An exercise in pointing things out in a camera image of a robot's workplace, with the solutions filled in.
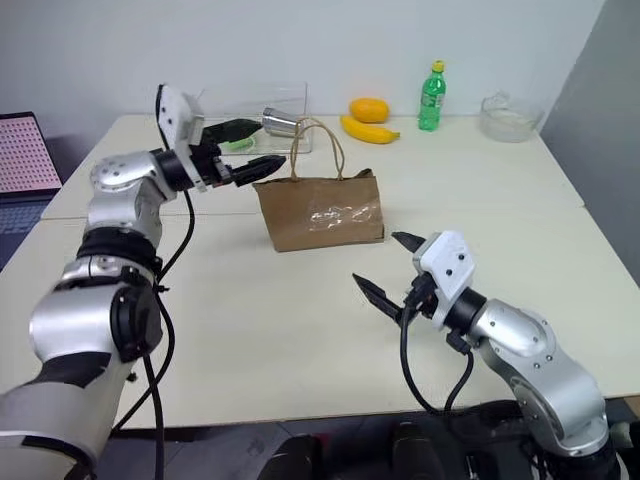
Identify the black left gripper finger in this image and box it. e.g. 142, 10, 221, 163
231, 155, 288, 189
204, 118, 264, 147

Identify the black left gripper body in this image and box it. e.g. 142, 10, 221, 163
191, 126, 237, 191

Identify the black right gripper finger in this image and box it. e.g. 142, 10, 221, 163
390, 230, 427, 256
351, 272, 410, 325

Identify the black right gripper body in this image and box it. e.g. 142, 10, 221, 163
402, 271, 440, 320

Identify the brown paper bag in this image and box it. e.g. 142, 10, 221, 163
251, 117, 386, 254

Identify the shiny metal cup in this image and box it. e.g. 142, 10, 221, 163
261, 105, 302, 138

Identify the clear plastic box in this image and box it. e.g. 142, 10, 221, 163
196, 81, 315, 157

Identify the yellow banana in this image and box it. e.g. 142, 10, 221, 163
339, 114, 402, 146

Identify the orange mango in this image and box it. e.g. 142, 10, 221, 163
348, 97, 391, 125

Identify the green plastic bottle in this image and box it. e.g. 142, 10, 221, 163
417, 59, 447, 133

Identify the clear glass bowl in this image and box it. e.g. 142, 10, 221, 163
480, 90, 546, 145

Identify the dark rounded shape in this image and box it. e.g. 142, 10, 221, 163
268, 433, 324, 480

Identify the laptop with pink screen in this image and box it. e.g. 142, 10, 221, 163
0, 111, 64, 274

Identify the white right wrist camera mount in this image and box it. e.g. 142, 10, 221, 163
410, 230, 477, 332

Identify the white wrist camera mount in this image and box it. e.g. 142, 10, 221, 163
156, 83, 206, 194
410, 230, 477, 332

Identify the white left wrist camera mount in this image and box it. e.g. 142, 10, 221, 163
156, 83, 206, 194

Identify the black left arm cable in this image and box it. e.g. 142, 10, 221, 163
110, 185, 197, 480

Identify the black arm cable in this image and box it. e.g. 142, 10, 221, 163
398, 293, 476, 416
110, 185, 197, 480

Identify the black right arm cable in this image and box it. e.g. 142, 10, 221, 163
398, 293, 476, 416

